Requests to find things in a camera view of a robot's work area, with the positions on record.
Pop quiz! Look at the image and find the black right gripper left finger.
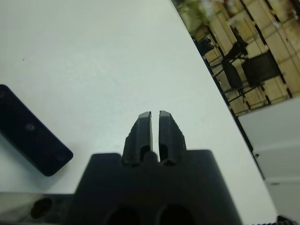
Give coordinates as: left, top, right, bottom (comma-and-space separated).
122, 111, 154, 167

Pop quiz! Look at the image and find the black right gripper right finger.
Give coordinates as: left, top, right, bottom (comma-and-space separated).
158, 110, 188, 166

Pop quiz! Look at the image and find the black phone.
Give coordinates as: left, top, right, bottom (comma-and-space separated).
0, 84, 74, 177

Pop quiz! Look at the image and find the black waste bin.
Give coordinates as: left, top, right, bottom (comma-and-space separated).
198, 37, 215, 56

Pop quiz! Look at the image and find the black mesh chair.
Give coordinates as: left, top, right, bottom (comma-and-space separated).
221, 50, 285, 99

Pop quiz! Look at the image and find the yellow-green plastic bag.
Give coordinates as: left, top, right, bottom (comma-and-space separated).
177, 0, 211, 29

